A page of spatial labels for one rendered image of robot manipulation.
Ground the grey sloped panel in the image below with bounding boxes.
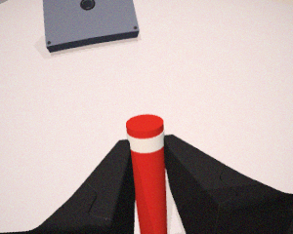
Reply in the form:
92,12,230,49
42,0,140,52

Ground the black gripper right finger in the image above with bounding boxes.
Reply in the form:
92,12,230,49
163,134,293,234

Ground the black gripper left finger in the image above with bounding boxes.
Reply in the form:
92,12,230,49
0,139,135,234

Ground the red peg with white band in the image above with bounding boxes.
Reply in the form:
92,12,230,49
126,114,167,234

